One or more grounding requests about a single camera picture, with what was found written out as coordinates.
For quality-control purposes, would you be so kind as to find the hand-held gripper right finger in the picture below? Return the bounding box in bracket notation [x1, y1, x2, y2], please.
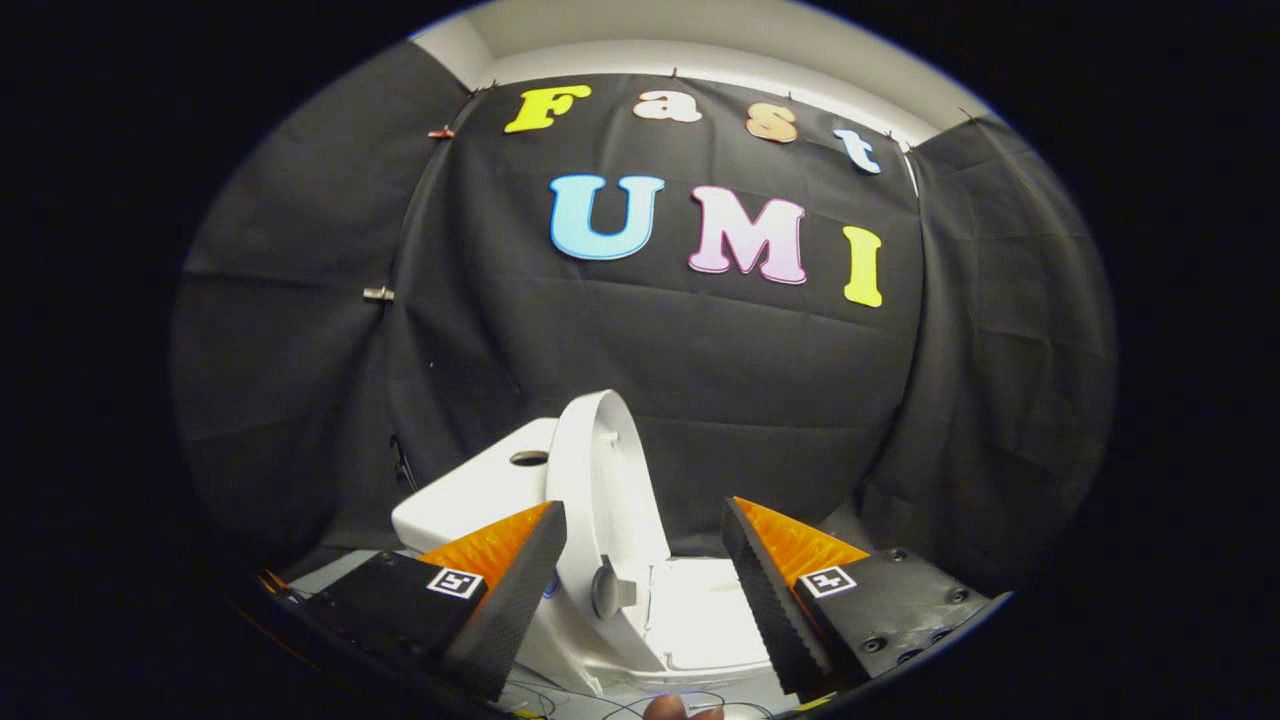
[720, 496, 1002, 699]

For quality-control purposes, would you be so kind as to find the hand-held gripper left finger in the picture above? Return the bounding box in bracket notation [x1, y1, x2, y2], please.
[298, 500, 568, 703]

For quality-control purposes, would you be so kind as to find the white toilet seat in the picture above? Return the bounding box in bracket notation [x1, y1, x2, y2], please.
[650, 557, 773, 673]

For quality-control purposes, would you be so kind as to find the white ceramic toilet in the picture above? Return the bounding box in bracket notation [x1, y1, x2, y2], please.
[392, 417, 776, 701]

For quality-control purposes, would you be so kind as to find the black backdrop cloth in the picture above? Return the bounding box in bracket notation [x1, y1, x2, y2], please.
[170, 40, 1116, 601]

